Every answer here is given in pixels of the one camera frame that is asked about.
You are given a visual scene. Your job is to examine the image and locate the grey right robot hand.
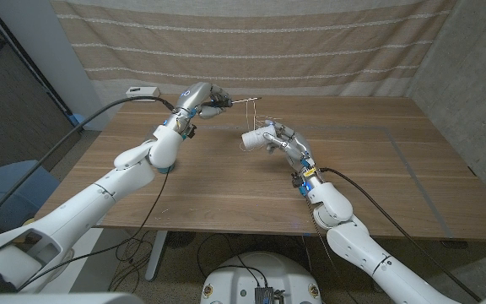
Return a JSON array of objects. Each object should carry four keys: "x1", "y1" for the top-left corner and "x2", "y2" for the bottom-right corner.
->
[{"x1": 262, "y1": 120, "x2": 316, "y2": 171}]

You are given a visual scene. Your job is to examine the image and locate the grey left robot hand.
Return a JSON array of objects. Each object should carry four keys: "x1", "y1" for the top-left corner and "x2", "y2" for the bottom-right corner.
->
[{"x1": 175, "y1": 81, "x2": 234, "y2": 120}]

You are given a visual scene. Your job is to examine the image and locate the white string spool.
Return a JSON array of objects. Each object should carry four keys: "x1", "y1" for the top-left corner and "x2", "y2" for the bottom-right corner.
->
[{"x1": 241, "y1": 126, "x2": 277, "y2": 152}]

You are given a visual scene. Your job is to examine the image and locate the black handled screwdriver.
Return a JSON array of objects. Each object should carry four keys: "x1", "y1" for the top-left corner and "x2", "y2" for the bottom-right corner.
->
[{"x1": 202, "y1": 96, "x2": 263, "y2": 107}]

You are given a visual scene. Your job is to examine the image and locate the white string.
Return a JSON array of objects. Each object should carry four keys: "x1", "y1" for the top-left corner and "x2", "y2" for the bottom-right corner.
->
[{"x1": 238, "y1": 97, "x2": 284, "y2": 152}]

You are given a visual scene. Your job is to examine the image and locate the white power strip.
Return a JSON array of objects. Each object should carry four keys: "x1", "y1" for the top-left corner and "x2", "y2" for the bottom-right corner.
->
[{"x1": 125, "y1": 86, "x2": 161, "y2": 99}]

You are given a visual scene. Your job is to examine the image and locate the beige striped backdrop cloth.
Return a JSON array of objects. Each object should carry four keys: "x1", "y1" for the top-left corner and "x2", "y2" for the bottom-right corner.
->
[{"x1": 50, "y1": 0, "x2": 457, "y2": 97}]

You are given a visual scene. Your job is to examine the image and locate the black round floor object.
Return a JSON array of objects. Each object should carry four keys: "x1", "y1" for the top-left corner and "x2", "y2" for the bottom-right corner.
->
[{"x1": 166, "y1": 231, "x2": 197, "y2": 249}]

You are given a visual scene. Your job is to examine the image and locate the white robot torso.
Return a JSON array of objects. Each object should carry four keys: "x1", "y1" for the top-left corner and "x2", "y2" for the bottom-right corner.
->
[{"x1": 200, "y1": 251, "x2": 323, "y2": 304}]

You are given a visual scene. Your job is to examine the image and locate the grey table leg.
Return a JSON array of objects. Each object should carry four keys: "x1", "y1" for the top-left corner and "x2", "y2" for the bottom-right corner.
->
[{"x1": 144, "y1": 230, "x2": 169, "y2": 282}]

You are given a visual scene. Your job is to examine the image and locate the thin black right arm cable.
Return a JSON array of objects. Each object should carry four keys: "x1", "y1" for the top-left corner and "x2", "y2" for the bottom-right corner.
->
[{"x1": 305, "y1": 198, "x2": 360, "y2": 304}]

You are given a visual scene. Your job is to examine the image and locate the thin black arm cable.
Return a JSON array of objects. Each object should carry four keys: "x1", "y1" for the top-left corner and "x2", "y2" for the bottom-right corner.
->
[
  {"x1": 305, "y1": 198, "x2": 360, "y2": 304},
  {"x1": 17, "y1": 171, "x2": 170, "y2": 292}
]

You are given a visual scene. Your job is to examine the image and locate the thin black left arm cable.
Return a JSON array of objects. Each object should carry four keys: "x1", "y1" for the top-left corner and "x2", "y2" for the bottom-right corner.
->
[{"x1": 17, "y1": 171, "x2": 170, "y2": 292}]

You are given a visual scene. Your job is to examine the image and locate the black torso cable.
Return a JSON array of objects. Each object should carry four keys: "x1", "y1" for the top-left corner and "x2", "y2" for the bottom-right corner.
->
[{"x1": 196, "y1": 231, "x2": 269, "y2": 290}]

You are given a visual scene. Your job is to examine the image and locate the black door frame strip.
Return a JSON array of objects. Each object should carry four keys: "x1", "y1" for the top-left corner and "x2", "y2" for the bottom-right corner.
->
[{"x1": 0, "y1": 0, "x2": 74, "y2": 116}]

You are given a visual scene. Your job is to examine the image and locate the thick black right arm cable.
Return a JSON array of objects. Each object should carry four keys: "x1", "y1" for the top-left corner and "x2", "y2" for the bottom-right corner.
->
[{"x1": 318, "y1": 166, "x2": 483, "y2": 303}]

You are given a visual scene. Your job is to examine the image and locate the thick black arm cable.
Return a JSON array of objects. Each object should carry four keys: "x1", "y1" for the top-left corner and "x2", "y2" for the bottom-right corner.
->
[
  {"x1": 0, "y1": 95, "x2": 176, "y2": 236},
  {"x1": 318, "y1": 166, "x2": 483, "y2": 303}
]

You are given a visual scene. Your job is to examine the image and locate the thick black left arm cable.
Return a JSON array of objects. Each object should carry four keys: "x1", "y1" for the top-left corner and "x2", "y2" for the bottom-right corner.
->
[{"x1": 0, "y1": 95, "x2": 176, "y2": 236}]

